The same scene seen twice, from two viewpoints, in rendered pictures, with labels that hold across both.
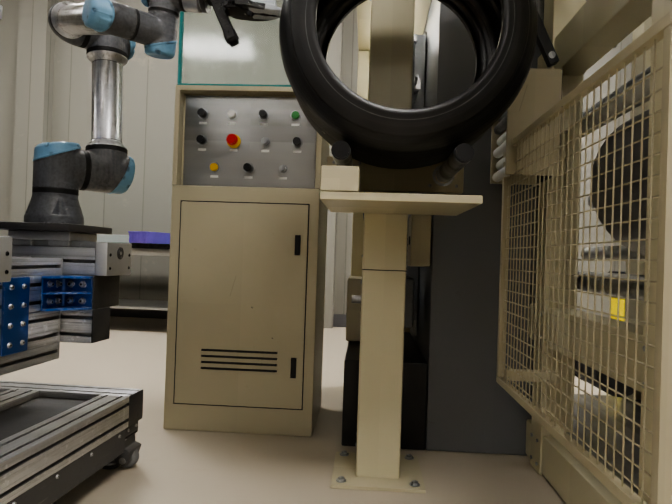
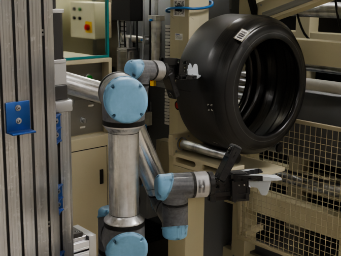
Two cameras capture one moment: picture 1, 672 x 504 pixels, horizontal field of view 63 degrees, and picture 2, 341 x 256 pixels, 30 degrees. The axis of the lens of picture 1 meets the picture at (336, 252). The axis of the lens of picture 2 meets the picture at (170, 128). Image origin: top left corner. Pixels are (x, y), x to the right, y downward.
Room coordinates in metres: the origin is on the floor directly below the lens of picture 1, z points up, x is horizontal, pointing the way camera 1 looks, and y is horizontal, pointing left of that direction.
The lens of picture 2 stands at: (-0.36, 2.04, 1.59)
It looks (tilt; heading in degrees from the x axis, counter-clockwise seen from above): 12 degrees down; 315
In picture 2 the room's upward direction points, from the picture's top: 1 degrees clockwise
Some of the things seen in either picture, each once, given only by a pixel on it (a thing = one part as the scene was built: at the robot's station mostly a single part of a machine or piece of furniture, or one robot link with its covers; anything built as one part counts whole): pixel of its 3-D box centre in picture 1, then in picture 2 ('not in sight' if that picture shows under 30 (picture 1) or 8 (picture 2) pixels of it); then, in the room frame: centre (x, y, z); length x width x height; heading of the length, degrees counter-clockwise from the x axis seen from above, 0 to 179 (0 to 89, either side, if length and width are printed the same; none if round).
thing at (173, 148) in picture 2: (394, 174); (201, 138); (1.60, -0.16, 0.90); 0.40 x 0.03 x 0.10; 87
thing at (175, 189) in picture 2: not in sight; (174, 187); (0.85, 0.79, 1.04); 0.11 x 0.08 x 0.09; 58
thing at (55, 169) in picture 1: (59, 165); not in sight; (1.54, 0.79, 0.88); 0.13 x 0.12 x 0.14; 133
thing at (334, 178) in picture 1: (343, 188); (207, 164); (1.43, -0.01, 0.84); 0.36 x 0.09 x 0.06; 177
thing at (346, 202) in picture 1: (396, 203); (228, 167); (1.42, -0.15, 0.80); 0.37 x 0.36 x 0.02; 87
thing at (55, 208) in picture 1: (55, 207); not in sight; (1.53, 0.79, 0.77); 0.15 x 0.15 x 0.10
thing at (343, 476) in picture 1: (377, 468); not in sight; (1.68, -0.15, 0.01); 0.27 x 0.27 x 0.02; 87
